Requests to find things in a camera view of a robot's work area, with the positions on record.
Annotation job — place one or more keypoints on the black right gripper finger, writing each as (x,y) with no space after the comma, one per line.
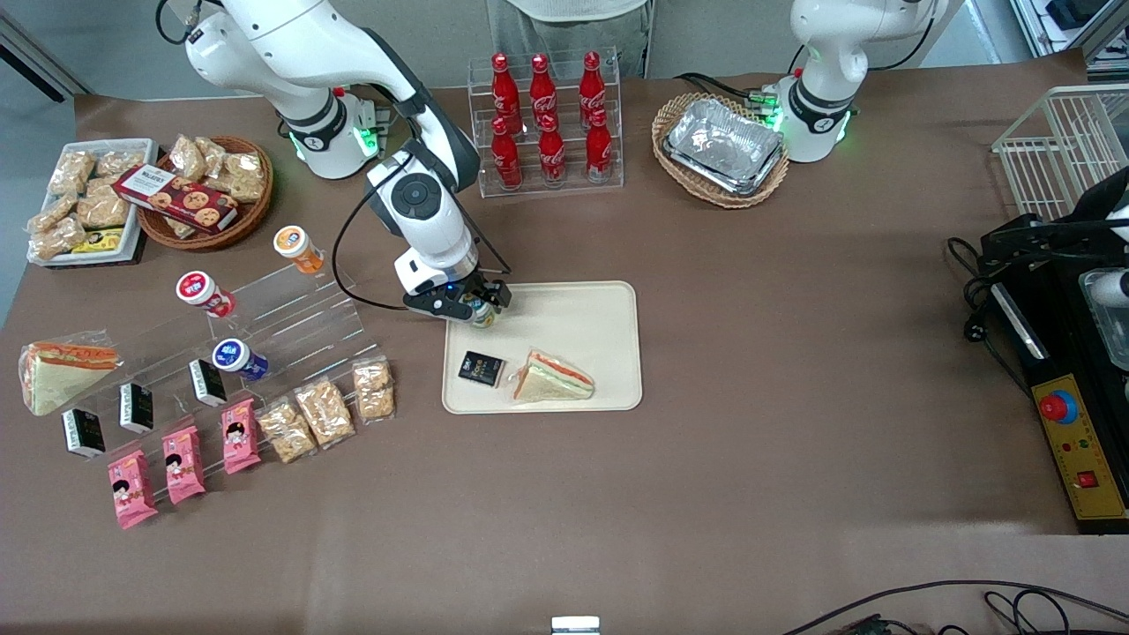
(468,309)
(498,295)

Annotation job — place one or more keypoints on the green gum bottle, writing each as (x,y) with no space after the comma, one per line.
(484,315)

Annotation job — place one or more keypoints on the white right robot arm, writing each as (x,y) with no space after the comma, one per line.
(423,203)

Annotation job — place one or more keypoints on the beige plastic tray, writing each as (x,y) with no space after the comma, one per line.
(564,335)

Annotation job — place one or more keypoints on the orange gum bottle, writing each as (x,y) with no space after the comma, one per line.
(297,247)

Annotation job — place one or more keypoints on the blue gum bottle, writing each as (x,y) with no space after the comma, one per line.
(236,358)

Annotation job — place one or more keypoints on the red gum bottle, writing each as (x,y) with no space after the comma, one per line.
(205,295)

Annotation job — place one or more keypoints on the aluminium foil tray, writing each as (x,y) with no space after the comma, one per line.
(723,141)
(758,185)

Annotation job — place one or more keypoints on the white rectangular tray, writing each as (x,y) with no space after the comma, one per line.
(40,256)

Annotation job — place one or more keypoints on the black foil packet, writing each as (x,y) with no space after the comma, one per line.
(482,369)

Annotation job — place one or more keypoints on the wrapped triangle sandwich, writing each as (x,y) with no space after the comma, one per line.
(62,379)
(551,379)

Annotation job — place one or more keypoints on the clear acrylic bottle rack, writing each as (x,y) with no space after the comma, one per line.
(529,190)

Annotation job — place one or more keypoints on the clear bag of brittle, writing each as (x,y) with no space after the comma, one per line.
(374,390)
(71,172)
(213,154)
(287,432)
(51,213)
(119,162)
(242,176)
(325,413)
(104,207)
(188,157)
(58,238)

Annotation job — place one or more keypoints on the red cola bottle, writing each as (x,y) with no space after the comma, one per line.
(504,88)
(552,155)
(542,86)
(599,150)
(592,84)
(506,159)

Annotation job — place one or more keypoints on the stepped clear acrylic stand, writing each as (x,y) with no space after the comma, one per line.
(291,313)

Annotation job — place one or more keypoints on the light tan wicker basket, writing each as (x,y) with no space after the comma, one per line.
(679,181)

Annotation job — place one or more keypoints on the dark brown wicker basket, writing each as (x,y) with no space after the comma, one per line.
(251,216)

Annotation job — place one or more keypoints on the pink snack packet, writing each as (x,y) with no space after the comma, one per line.
(183,465)
(240,437)
(131,490)

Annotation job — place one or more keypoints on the small black box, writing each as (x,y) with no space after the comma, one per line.
(207,383)
(137,407)
(84,433)

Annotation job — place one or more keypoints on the person in white top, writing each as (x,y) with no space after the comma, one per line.
(573,22)

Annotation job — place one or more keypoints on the low clear acrylic riser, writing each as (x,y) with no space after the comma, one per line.
(168,366)

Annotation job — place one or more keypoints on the red cookie box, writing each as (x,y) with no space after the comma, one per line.
(176,199)

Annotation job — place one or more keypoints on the yellow snack packet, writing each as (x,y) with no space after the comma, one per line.
(97,241)

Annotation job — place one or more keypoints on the black machine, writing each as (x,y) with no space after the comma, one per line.
(1041,238)

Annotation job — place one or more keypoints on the red emergency stop button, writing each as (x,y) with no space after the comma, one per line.
(1057,407)

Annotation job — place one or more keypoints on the black and yellow control box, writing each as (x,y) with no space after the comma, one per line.
(1080,459)

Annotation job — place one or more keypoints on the clear plastic container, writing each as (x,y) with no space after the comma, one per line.
(1110,317)

